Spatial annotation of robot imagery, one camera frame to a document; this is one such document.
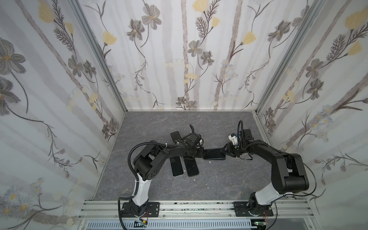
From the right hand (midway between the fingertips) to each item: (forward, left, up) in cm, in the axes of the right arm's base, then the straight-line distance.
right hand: (220, 147), depth 90 cm
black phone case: (-4, +4, -1) cm, 6 cm away
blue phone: (-4, +4, -1) cm, 6 cm away
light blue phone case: (+12, +30, -7) cm, 33 cm away
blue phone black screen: (+12, +30, -8) cm, 33 cm away
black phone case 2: (-10, +18, -8) cm, 22 cm away
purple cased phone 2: (-11, +18, -5) cm, 22 cm away
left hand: (0, +11, -5) cm, 12 cm away
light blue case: (-11, +27, -6) cm, 30 cm away
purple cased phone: (-11, +27, -6) cm, 30 cm away
